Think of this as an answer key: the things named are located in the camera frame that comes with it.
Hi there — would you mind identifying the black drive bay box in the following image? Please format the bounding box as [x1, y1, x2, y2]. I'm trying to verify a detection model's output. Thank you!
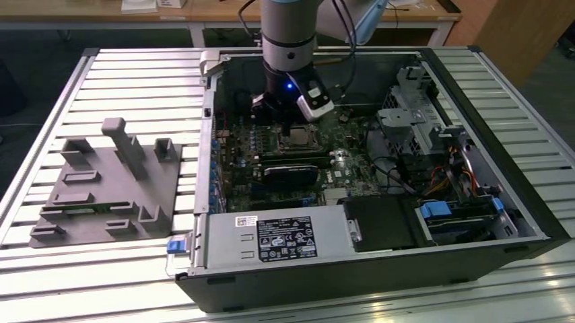
[343, 196, 427, 254]

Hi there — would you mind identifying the black RAM stick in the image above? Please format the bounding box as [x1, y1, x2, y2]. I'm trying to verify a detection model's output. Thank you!
[259, 151, 338, 162]

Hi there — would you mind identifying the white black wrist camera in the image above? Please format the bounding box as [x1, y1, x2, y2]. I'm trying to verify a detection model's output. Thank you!
[295, 79, 336, 122]

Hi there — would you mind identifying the black graphics card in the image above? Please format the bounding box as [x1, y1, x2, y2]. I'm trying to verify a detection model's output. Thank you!
[262, 164, 319, 186]

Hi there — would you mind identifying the blue case latch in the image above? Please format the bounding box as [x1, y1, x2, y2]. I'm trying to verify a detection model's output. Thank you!
[164, 236, 191, 254]

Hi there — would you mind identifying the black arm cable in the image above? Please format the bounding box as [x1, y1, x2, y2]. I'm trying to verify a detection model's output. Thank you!
[331, 0, 360, 102]

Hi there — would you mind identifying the orange wire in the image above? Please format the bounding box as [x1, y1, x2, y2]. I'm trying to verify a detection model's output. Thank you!
[431, 170, 478, 189]

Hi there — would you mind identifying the wooden desk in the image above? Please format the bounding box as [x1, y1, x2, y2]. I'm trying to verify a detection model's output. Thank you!
[0, 0, 463, 48]

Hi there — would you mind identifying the red wire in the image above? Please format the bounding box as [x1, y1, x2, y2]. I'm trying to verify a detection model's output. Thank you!
[214, 114, 231, 139]

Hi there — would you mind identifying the metal drive cage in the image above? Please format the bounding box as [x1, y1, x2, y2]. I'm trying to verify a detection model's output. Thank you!
[375, 65, 452, 154]

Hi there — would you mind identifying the CPU socket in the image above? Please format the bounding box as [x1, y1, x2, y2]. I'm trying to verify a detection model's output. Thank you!
[276, 123, 320, 153]

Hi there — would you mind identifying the wooden cabinet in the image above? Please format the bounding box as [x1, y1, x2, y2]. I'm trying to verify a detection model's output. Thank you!
[458, 0, 575, 89]

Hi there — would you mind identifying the green motherboard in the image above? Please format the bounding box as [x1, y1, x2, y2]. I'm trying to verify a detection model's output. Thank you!
[214, 106, 388, 215]

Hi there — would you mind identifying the black PC case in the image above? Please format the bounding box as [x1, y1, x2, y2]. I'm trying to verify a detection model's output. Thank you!
[174, 45, 572, 312]

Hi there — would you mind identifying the yellow wire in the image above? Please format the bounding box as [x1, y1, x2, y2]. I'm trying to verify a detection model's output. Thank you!
[422, 178, 450, 198]

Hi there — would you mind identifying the silver power supply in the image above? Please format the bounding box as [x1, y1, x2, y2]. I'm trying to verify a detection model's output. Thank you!
[191, 205, 362, 270]

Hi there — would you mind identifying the silver chipset heat sink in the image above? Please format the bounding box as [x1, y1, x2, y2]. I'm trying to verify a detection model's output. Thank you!
[323, 188, 351, 203]

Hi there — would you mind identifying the hard disk in blue carrier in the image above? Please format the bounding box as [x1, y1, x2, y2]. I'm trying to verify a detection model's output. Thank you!
[415, 200, 516, 244]

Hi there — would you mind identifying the green RAM stick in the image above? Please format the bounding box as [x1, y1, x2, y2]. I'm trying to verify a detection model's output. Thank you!
[61, 205, 114, 215]

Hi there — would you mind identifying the grey parts rack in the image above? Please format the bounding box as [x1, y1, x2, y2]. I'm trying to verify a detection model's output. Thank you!
[27, 117, 186, 249]

